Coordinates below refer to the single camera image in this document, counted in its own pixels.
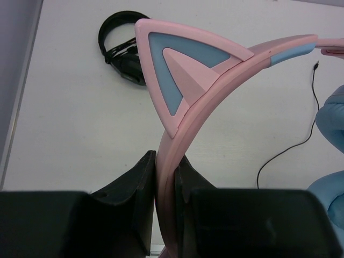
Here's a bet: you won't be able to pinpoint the pink blue cat-ear headphones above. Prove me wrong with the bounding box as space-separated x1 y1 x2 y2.
134 19 343 257

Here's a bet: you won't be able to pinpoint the aluminium table edge rail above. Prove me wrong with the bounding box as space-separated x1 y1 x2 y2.
1 1 43 188

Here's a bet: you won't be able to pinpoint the black headphone audio cable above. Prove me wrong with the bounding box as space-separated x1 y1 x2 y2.
256 60 321 189

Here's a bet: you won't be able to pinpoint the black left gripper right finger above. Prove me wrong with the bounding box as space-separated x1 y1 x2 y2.
175 157 343 257

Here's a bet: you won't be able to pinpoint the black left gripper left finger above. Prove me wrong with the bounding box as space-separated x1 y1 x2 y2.
1 150 156 257

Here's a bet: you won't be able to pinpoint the black headphones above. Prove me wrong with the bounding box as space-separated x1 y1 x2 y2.
98 11 148 86

